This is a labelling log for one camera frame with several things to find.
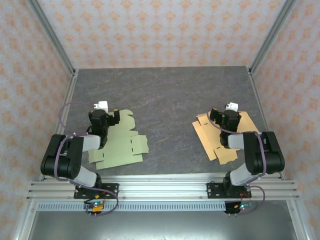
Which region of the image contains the orange paper box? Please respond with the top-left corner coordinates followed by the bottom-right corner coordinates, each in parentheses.
top-left (191, 111), bottom-right (261, 166)

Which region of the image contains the green paper box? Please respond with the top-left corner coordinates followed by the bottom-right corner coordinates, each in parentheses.
top-left (87, 109), bottom-right (150, 171)

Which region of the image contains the left controller board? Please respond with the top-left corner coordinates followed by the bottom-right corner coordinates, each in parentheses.
top-left (83, 199), bottom-right (106, 216)

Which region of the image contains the controller board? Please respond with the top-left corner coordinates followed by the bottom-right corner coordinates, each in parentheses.
top-left (83, 199), bottom-right (106, 216)
top-left (226, 201), bottom-right (256, 215)

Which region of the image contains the right controller board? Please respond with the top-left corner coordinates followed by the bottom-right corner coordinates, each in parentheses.
top-left (226, 201), bottom-right (256, 215)

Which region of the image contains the grey metal sheet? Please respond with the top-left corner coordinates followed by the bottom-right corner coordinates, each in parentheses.
top-left (27, 211), bottom-right (298, 240)

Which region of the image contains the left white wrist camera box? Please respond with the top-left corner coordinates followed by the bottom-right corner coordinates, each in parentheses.
top-left (93, 100), bottom-right (110, 113)

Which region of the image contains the left aluminium side rail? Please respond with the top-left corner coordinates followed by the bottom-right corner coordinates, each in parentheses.
top-left (39, 69), bottom-right (80, 181)

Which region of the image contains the aluminium side rail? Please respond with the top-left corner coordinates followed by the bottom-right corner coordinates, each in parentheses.
top-left (247, 68), bottom-right (286, 181)
top-left (39, 69), bottom-right (80, 181)

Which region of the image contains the right aluminium side rail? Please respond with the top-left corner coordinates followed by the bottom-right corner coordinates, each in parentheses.
top-left (247, 68), bottom-right (286, 181)

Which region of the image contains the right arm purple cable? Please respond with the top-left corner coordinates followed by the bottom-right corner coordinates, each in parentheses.
top-left (206, 101), bottom-right (266, 216)

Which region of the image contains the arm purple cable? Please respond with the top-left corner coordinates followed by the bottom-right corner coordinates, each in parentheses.
top-left (54, 101), bottom-right (120, 217)
top-left (206, 101), bottom-right (266, 216)

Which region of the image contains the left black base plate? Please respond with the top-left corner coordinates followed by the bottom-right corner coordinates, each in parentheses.
top-left (73, 183), bottom-right (120, 200)

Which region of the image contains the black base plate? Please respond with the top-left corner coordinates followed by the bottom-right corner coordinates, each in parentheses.
top-left (73, 183), bottom-right (120, 200)
top-left (206, 182), bottom-right (251, 200)

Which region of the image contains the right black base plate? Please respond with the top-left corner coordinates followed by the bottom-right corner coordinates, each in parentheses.
top-left (206, 182), bottom-right (251, 200)

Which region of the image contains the left aluminium frame post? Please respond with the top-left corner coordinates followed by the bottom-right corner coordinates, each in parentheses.
top-left (26, 0), bottom-right (77, 77)

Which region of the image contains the aluminium frame post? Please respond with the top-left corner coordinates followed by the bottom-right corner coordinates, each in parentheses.
top-left (26, 0), bottom-right (77, 77)
top-left (248, 0), bottom-right (298, 76)

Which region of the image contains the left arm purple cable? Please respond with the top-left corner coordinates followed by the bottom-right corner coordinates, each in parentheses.
top-left (54, 101), bottom-right (120, 217)

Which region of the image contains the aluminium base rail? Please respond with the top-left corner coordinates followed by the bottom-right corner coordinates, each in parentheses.
top-left (26, 174), bottom-right (300, 201)

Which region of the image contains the right aluminium frame post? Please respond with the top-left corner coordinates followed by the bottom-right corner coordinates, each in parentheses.
top-left (248, 0), bottom-right (298, 76)

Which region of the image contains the slotted grey cable duct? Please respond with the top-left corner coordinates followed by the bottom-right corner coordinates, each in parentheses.
top-left (37, 202), bottom-right (227, 212)

